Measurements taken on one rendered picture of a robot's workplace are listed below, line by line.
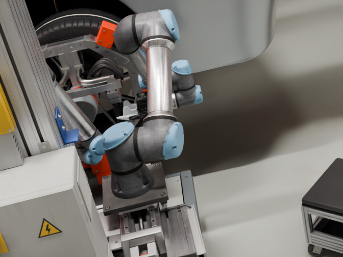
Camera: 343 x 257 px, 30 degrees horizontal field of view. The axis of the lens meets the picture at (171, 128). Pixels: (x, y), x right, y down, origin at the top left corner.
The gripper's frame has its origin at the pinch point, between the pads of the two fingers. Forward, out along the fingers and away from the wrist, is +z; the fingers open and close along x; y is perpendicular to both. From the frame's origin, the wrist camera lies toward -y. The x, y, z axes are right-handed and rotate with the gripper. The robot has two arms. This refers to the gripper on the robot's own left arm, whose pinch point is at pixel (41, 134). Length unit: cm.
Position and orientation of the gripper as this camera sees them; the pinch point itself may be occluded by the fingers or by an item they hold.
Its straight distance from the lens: 275.3
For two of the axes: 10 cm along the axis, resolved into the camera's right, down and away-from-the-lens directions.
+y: 2.2, 8.5, 4.8
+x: 6.6, -5.0, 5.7
